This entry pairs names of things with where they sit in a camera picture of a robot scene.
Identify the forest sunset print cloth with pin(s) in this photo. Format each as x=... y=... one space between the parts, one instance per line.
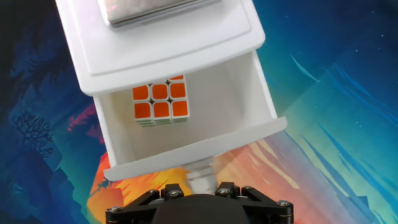
x=342 y=109

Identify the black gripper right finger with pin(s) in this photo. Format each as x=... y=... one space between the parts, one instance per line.
x=267 y=210

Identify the white plastic drawer cabinet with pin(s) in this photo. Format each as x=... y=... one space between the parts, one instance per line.
x=155 y=53

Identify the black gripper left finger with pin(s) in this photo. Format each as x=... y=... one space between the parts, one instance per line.
x=133 y=210

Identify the orange green rubik's cube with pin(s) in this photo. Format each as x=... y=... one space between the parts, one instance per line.
x=160 y=101

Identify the grey metal plate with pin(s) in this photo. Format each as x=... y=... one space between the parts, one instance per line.
x=149 y=11

